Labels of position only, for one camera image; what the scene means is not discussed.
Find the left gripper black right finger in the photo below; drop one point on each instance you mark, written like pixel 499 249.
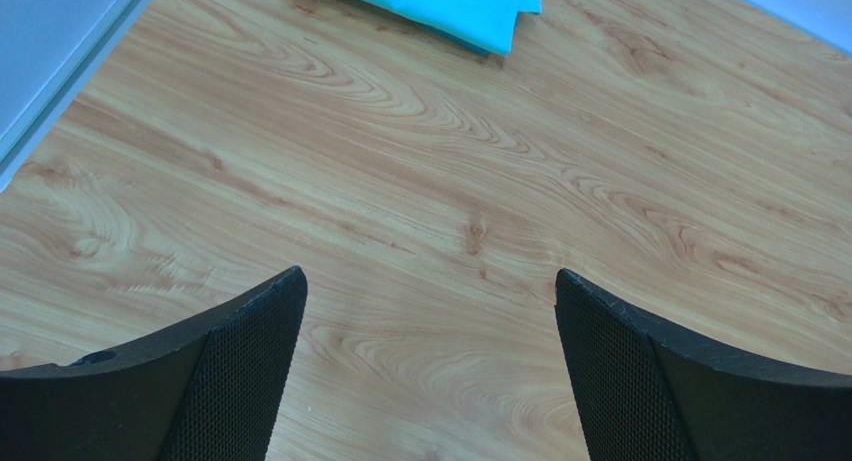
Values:
pixel 647 388

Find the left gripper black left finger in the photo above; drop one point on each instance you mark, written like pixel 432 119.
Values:
pixel 205 388

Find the folded teal t-shirt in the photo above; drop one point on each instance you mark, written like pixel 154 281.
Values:
pixel 483 26

